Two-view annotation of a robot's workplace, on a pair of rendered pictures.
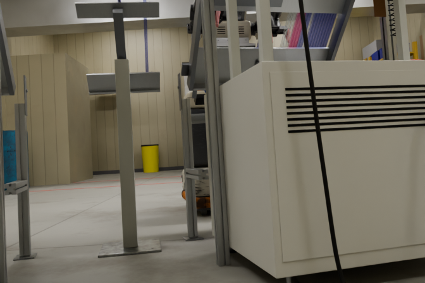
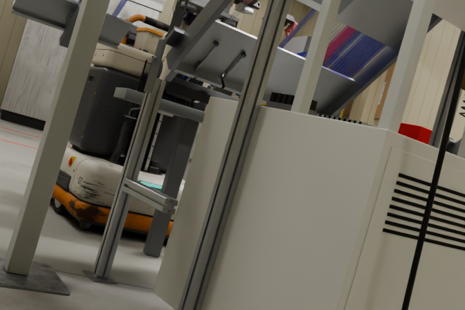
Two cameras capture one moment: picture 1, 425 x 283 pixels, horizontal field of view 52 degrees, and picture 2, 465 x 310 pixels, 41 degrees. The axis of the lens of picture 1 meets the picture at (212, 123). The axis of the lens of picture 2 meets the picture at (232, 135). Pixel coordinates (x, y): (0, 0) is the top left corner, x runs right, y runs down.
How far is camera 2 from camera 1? 0.57 m
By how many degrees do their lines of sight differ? 21
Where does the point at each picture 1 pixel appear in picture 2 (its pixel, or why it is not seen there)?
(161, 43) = not seen: outside the picture
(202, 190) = (97, 196)
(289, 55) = not seen: hidden behind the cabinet
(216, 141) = (230, 179)
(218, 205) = (203, 268)
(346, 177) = (414, 300)
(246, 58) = not seen: hidden behind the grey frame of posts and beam
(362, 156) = (436, 279)
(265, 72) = (387, 146)
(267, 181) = (336, 285)
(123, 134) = (65, 105)
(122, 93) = (84, 43)
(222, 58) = (232, 43)
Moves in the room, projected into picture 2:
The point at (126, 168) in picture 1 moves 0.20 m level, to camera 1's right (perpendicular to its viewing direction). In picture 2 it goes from (52, 156) to (123, 174)
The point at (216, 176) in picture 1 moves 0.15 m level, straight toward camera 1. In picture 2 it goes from (214, 228) to (236, 243)
